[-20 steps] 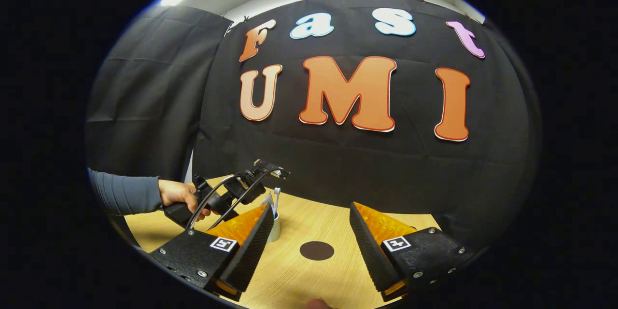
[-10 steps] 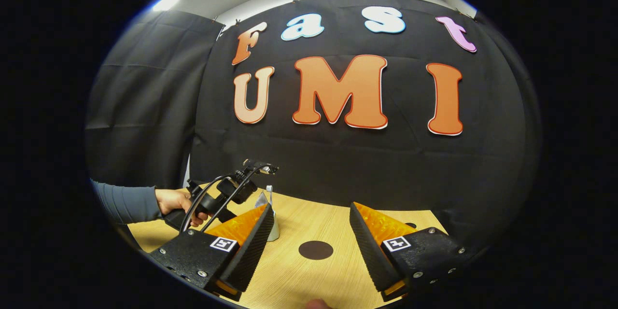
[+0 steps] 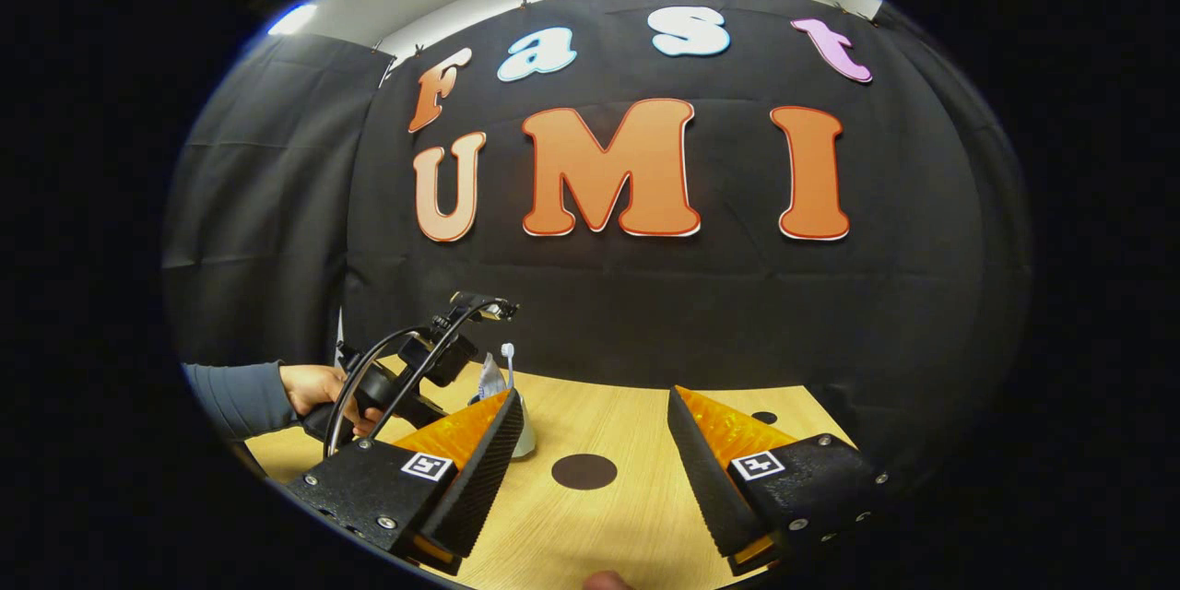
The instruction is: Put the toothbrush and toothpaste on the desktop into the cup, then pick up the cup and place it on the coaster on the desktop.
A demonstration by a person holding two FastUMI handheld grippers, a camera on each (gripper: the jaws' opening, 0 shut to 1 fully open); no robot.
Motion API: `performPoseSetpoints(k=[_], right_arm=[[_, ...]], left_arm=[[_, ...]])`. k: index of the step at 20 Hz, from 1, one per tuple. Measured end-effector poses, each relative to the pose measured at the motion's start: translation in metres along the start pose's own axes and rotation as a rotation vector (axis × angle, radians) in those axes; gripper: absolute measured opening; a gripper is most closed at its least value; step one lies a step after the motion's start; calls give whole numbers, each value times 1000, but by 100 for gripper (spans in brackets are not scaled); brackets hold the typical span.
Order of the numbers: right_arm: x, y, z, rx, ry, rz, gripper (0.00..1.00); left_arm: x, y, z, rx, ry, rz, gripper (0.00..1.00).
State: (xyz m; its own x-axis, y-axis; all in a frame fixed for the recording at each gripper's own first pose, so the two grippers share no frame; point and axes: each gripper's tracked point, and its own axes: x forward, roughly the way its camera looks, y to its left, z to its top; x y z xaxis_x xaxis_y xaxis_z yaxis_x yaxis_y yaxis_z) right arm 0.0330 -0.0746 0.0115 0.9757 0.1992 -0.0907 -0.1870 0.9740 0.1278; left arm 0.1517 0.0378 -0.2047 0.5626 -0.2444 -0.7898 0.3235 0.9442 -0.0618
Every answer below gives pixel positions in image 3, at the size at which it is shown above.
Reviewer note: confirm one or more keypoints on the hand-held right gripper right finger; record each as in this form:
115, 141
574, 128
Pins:
705, 479

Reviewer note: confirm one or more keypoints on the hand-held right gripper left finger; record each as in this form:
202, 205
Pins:
479, 479

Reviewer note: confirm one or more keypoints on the white toothpaste tube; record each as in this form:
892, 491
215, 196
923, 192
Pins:
490, 380

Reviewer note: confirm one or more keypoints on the white toothbrush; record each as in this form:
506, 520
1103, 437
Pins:
507, 350

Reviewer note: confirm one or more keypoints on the dark brown round coaster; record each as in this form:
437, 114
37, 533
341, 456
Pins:
584, 471

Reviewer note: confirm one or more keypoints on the wooden desktop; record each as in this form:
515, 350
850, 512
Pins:
627, 525

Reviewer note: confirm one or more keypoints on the black backdrop cloth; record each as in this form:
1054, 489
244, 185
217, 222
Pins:
645, 313

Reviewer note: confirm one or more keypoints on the ceiling light panel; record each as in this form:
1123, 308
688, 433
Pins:
293, 18

